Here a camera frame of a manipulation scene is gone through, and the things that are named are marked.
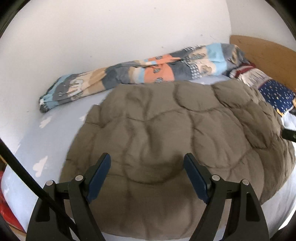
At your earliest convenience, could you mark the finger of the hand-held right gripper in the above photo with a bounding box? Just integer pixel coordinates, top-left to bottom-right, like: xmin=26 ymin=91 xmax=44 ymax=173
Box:
xmin=280 ymin=128 xmax=296 ymax=141

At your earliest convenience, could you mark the wooden headboard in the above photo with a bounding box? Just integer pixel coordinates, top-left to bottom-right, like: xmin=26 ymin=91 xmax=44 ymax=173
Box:
xmin=230 ymin=35 xmax=296 ymax=93

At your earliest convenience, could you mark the red bag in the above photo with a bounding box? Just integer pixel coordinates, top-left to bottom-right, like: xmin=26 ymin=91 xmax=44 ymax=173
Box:
xmin=0 ymin=171 xmax=26 ymax=233

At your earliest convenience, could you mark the olive quilted puffer jacket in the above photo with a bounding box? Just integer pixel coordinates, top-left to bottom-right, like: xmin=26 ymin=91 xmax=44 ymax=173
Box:
xmin=60 ymin=81 xmax=296 ymax=239

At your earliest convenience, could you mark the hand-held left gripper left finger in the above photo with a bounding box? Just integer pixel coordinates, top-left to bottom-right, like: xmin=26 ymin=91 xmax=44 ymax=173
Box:
xmin=25 ymin=153 xmax=111 ymax=241

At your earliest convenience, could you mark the patchwork fleece blanket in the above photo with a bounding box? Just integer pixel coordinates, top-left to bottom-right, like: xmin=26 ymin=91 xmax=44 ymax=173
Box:
xmin=39 ymin=43 xmax=251 ymax=113

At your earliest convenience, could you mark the navy and red patterned pillow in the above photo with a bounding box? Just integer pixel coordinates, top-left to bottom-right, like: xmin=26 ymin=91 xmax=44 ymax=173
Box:
xmin=223 ymin=62 xmax=296 ymax=116

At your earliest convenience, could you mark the black cable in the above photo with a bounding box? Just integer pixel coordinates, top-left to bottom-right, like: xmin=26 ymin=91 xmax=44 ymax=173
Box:
xmin=0 ymin=138 xmax=78 ymax=232

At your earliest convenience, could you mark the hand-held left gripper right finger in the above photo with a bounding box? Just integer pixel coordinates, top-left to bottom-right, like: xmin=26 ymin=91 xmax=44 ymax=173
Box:
xmin=183 ymin=153 xmax=270 ymax=241

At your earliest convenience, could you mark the light blue bed sheet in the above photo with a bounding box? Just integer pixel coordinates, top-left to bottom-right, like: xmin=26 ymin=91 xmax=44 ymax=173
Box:
xmin=1 ymin=76 xmax=296 ymax=241

